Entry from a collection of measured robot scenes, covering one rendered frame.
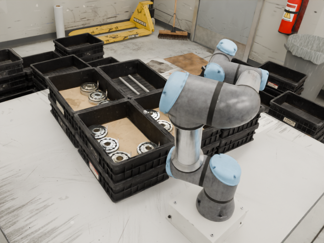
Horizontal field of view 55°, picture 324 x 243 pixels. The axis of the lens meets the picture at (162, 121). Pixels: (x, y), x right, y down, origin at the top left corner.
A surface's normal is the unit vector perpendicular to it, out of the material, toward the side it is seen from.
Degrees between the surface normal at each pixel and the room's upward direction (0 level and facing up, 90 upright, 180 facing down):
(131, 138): 0
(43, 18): 90
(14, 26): 90
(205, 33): 90
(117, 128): 0
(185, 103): 78
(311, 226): 0
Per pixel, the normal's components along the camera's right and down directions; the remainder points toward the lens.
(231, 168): 0.21, -0.76
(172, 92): -0.29, -0.03
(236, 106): 0.33, 0.11
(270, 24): -0.72, 0.34
